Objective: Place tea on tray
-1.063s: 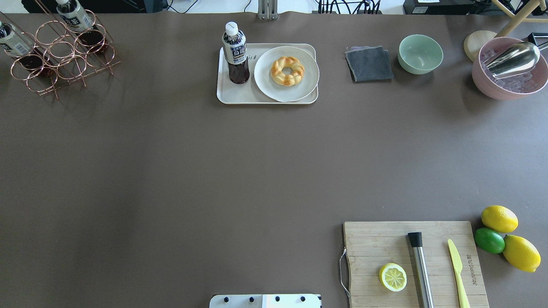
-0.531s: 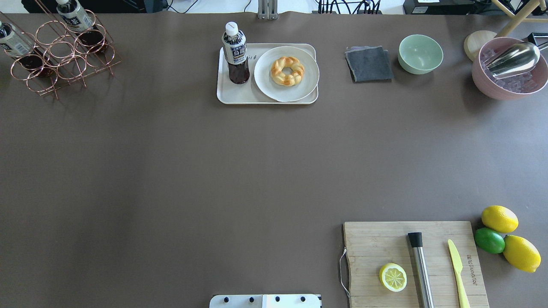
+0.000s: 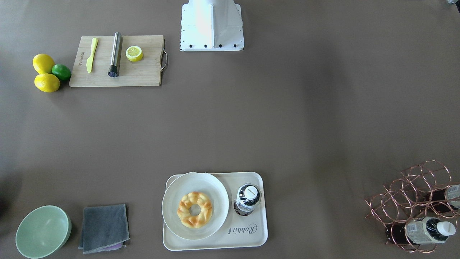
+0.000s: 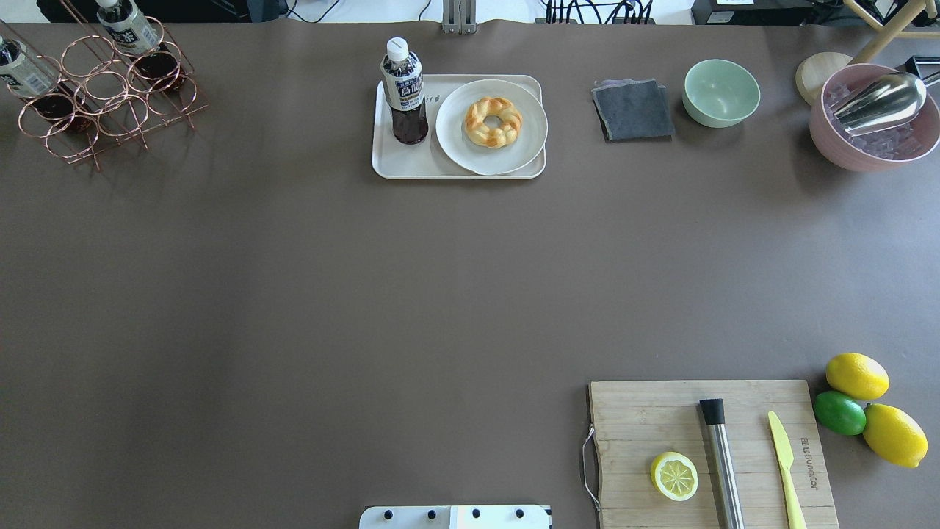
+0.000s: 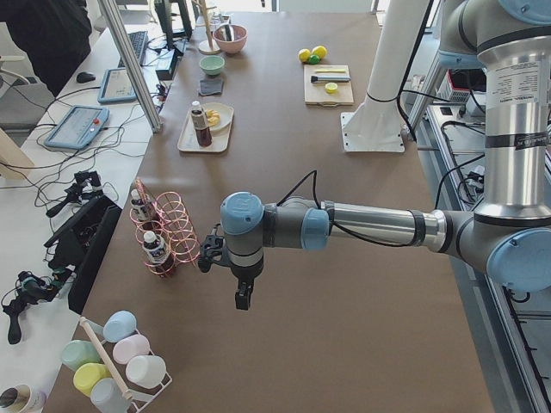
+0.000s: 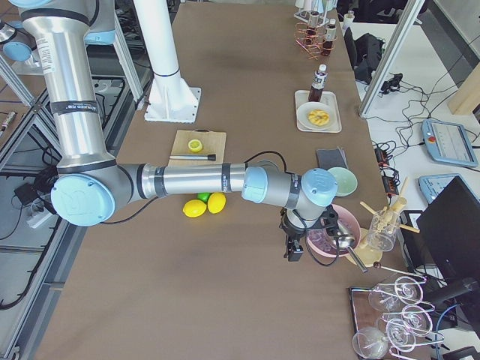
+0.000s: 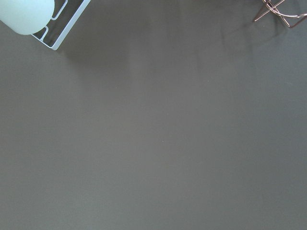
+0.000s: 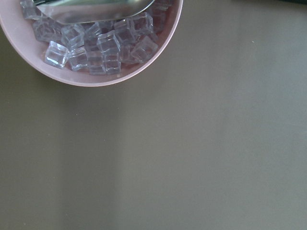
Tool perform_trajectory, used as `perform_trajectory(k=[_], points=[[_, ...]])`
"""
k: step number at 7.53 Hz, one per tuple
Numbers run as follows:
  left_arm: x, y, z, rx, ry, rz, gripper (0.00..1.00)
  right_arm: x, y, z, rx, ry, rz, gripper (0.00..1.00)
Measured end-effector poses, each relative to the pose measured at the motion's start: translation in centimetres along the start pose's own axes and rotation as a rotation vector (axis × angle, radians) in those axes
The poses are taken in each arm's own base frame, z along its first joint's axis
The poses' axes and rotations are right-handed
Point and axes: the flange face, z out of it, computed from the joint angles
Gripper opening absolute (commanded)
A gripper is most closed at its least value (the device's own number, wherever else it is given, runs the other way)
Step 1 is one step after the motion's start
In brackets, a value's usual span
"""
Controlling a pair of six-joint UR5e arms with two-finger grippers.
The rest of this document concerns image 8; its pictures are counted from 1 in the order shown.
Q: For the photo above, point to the clear ice cubes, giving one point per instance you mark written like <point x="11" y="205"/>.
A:
<point x="100" y="47"/>

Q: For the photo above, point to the steel ice scoop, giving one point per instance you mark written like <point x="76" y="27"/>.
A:
<point x="89" y="11"/>

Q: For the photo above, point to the pink bowl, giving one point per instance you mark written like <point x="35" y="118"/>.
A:
<point x="20" y="35"/>

